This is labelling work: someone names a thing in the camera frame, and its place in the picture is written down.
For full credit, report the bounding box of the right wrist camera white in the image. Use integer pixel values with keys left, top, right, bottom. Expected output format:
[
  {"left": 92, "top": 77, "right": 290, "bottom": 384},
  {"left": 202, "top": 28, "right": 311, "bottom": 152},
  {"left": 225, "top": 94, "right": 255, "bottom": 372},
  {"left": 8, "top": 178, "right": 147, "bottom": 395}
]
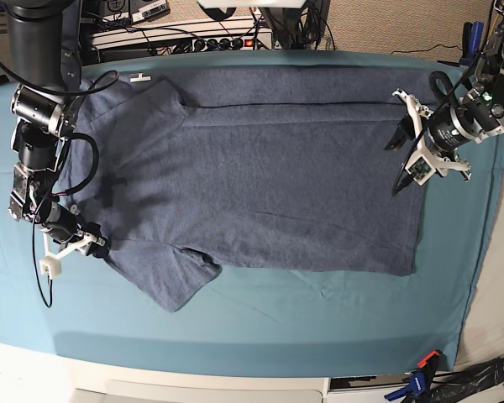
[{"left": 39, "top": 256, "right": 62, "bottom": 280}]

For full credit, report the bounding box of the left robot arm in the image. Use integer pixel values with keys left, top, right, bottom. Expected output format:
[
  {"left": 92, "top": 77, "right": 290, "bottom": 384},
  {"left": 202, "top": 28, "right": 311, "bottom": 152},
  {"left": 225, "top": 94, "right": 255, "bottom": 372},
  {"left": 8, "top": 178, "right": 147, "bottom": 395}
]
[{"left": 386, "top": 1, "right": 504, "bottom": 195}]

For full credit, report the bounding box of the blue orange clamp bottom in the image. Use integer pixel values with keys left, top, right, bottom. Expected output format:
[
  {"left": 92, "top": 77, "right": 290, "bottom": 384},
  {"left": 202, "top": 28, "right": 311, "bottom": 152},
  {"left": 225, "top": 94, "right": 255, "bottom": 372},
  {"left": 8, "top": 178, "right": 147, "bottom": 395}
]
[{"left": 384, "top": 350, "right": 443, "bottom": 402}]

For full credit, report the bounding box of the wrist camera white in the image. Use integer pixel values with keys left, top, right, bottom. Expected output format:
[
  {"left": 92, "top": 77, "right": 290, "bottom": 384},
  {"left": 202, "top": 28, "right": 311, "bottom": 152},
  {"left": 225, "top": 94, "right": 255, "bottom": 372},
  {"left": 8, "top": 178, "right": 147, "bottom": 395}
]
[
  {"left": 405, "top": 152, "right": 436, "bottom": 186},
  {"left": 39, "top": 256, "right": 62, "bottom": 280}
]

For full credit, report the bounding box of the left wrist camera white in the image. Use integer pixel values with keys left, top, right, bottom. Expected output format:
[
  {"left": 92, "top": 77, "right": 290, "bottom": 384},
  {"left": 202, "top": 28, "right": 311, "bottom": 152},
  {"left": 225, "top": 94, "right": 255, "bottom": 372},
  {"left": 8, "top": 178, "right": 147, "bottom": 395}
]
[{"left": 405, "top": 152, "right": 436, "bottom": 186}]

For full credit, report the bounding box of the blue clamp top right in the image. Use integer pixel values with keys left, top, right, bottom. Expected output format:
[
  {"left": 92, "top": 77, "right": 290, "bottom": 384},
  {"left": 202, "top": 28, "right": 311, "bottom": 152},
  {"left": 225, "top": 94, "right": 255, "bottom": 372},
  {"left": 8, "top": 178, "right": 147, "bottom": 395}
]
[{"left": 459, "top": 21, "right": 484, "bottom": 66}]

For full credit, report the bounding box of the white power strip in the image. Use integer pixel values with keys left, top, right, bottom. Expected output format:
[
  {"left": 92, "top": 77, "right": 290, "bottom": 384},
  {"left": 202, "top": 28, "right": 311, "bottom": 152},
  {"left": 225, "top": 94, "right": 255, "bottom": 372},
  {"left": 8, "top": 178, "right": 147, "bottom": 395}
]
[{"left": 152, "top": 31, "right": 273, "bottom": 55}]

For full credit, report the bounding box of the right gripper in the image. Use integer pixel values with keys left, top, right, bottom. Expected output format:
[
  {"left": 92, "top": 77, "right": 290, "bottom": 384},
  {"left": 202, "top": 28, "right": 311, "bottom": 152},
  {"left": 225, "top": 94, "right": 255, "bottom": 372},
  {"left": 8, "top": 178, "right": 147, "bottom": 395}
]
[{"left": 39, "top": 203, "right": 109, "bottom": 259}]

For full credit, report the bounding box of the blue-grey T-shirt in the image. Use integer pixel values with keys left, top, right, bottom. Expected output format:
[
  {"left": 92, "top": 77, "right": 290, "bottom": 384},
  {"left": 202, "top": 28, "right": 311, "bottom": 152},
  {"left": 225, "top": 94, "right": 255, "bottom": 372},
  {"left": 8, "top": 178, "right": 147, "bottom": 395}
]
[{"left": 65, "top": 66, "right": 434, "bottom": 312}]

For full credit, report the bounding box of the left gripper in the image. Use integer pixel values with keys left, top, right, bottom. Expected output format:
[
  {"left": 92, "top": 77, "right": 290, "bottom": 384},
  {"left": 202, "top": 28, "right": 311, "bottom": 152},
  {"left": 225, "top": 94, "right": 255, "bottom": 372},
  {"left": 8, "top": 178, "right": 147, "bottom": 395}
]
[{"left": 384, "top": 88, "right": 473, "bottom": 181}]

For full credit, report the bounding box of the black plastic bag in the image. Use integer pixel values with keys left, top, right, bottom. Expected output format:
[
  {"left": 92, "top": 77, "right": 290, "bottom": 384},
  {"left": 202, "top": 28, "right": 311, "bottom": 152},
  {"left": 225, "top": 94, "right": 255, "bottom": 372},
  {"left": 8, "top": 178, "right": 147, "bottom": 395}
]
[{"left": 429, "top": 358, "right": 504, "bottom": 403}]

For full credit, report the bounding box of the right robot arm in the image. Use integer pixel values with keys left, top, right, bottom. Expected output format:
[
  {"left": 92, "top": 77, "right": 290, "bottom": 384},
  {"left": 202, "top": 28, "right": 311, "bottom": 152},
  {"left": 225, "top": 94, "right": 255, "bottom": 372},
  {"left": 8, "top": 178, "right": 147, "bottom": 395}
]
[{"left": 5, "top": 1, "right": 109, "bottom": 259}]

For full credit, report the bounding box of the teal table cloth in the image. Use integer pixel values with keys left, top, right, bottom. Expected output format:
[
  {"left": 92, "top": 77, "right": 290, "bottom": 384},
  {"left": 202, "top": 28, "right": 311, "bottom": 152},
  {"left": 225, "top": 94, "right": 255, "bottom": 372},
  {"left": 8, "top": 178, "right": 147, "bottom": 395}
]
[{"left": 0, "top": 50, "right": 504, "bottom": 377}]

